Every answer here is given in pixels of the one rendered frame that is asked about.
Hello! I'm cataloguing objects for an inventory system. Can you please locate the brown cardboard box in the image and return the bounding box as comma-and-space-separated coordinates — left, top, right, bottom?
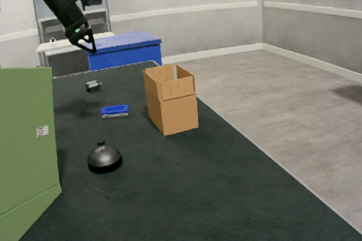
143, 65, 198, 135

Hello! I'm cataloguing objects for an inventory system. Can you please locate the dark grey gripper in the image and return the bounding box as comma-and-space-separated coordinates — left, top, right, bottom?
53, 0, 97, 55

